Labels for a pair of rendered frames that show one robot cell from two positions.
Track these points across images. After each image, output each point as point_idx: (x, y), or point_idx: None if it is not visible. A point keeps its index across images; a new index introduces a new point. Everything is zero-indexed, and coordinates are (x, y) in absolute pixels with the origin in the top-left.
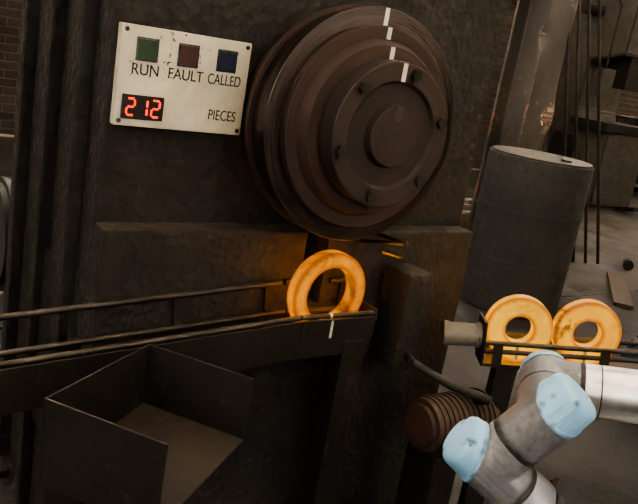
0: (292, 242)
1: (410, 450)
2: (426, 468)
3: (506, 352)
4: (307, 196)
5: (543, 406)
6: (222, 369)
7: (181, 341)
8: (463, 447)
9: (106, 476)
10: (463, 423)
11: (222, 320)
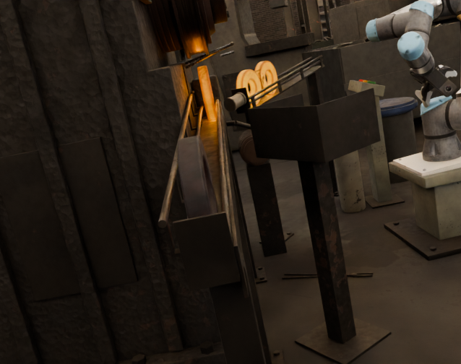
0: (182, 70)
1: (251, 172)
2: (266, 172)
3: (256, 100)
4: (207, 23)
5: (425, 11)
6: (287, 97)
7: (222, 123)
8: (419, 39)
9: (355, 128)
10: (403, 38)
11: (200, 120)
